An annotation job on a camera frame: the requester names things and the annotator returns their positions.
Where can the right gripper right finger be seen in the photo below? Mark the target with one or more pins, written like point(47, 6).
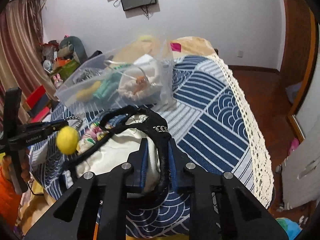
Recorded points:
point(221, 207)

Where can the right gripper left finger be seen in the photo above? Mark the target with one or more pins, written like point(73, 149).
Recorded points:
point(94, 207)

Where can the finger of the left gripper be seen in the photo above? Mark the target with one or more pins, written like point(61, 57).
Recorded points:
point(51, 126)
point(24, 140)

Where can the yellow felt ball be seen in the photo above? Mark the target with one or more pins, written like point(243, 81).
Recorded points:
point(66, 140)

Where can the floral silk scrunchie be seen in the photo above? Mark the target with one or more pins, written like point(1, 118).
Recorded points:
point(91, 136)

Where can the white black-trimmed cloth bag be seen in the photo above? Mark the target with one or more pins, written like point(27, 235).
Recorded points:
point(127, 127)

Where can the green knitted soft item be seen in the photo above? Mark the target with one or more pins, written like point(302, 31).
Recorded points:
point(106, 89)

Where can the clear plastic storage box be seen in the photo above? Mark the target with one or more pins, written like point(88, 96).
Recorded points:
point(110, 69)

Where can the white fluffy soft item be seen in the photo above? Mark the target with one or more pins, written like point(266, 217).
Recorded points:
point(142, 81)

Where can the red box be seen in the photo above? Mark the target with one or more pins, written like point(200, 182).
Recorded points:
point(37, 105)

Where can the striped red gold curtain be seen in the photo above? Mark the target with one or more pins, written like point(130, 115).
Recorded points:
point(21, 56)

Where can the pink bunny figure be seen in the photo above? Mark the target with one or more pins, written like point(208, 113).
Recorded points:
point(57, 81)

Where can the green cardboard box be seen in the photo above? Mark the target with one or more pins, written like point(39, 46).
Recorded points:
point(65, 71)

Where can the grey green plush toy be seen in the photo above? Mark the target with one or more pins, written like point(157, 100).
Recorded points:
point(72, 45)

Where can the blue white patterned tablecloth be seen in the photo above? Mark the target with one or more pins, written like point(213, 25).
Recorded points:
point(211, 122)

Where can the yellow green curved pillow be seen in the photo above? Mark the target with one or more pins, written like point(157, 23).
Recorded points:
point(146, 38)

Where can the beige plush blanket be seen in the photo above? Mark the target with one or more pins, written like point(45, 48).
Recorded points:
point(185, 45)

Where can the brown wooden door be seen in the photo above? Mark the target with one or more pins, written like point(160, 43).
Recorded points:
point(300, 50)

